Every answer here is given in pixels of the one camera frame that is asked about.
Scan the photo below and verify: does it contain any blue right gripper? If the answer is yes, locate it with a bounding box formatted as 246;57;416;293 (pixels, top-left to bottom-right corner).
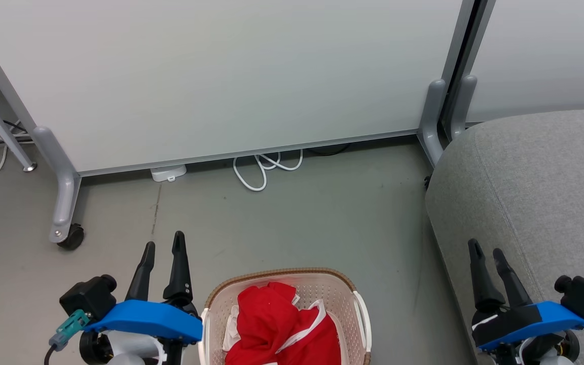
467;238;584;353

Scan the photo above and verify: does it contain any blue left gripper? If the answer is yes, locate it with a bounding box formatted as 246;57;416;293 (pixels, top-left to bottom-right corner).
84;231;204;365

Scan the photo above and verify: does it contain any red garment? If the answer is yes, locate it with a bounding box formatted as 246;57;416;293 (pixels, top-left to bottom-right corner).
225;281;342;365

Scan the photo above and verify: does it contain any grey fabric sofa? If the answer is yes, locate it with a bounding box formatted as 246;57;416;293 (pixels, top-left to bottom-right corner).
425;107;584;365

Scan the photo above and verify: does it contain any white power adapter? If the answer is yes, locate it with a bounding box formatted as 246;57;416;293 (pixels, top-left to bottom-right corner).
150;164;188;183

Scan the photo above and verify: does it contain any grey partition leg with caster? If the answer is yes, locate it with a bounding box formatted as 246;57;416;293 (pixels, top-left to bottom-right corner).
32;126;86;251

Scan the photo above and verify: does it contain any grey partition foot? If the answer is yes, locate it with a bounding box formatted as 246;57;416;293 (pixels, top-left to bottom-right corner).
417;78;448;169
449;75;478;141

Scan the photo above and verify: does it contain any large white partition panel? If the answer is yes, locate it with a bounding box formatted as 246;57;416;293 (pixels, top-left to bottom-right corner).
0;0;475;178

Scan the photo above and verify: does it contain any narrow white partition panel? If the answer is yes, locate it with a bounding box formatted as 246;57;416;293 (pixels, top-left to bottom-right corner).
466;0;584;124

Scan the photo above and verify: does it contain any left teal cable connector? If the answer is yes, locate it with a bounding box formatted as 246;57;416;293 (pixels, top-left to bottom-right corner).
49;310;91;351

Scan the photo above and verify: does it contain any looped white cable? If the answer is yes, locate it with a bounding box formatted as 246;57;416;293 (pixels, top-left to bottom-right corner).
232;149;304;193

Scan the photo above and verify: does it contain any black cable under partition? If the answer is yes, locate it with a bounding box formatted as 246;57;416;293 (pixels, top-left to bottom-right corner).
306;143;352;156

